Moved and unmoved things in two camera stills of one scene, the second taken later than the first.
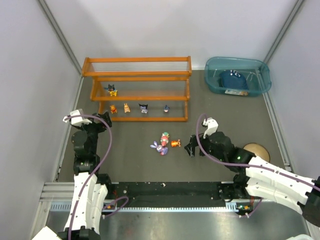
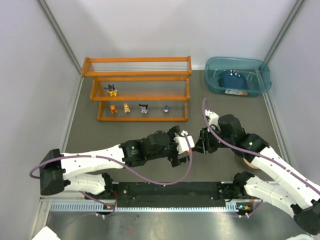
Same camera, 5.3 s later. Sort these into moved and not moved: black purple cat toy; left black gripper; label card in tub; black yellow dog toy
Moved: left black gripper
Not moved: label card in tub; black yellow dog toy; black purple cat toy
